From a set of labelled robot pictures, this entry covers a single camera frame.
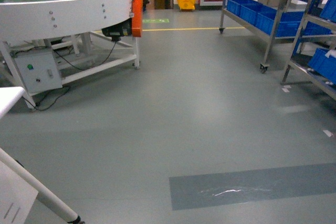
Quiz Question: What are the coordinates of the grey control box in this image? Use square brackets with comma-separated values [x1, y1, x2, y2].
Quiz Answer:
[14, 48, 62, 93]

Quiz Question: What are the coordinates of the steel shelf cart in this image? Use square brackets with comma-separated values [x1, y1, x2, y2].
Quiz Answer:
[219, 0, 308, 73]

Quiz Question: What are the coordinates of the white round conveyor machine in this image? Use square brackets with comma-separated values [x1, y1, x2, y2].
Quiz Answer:
[1, 0, 140, 110]

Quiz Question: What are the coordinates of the orange motor guard cover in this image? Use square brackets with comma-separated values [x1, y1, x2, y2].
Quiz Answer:
[131, 0, 143, 37]

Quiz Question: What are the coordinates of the white table leg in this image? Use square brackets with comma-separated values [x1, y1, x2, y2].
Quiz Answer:
[1, 149, 85, 223]

